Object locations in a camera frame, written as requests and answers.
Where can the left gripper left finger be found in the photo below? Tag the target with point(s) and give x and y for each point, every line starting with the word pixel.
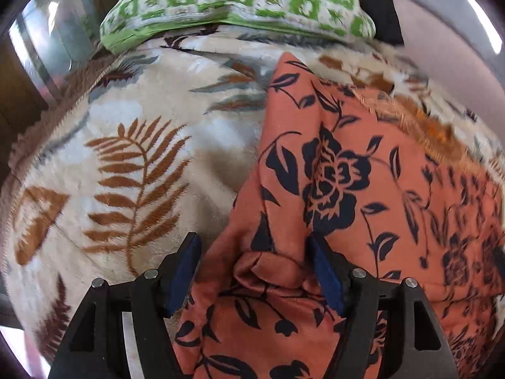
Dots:
pixel 94 346

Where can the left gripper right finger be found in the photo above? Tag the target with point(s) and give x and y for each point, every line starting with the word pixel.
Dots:
pixel 414 344

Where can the orange black floral garment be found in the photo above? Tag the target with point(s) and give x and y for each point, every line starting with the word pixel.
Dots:
pixel 331 163

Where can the beige leaf print blanket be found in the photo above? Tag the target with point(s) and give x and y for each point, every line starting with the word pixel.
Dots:
pixel 157 143

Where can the pink quilted headboard cushion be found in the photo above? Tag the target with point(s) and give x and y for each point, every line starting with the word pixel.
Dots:
pixel 452 63

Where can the wooden door with glass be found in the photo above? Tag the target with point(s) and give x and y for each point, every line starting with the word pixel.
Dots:
pixel 42 42

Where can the green white patterned pillow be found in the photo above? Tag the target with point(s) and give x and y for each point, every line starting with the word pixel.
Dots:
pixel 131 22

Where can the black garment on pillow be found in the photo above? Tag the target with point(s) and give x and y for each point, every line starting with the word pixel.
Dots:
pixel 385 18

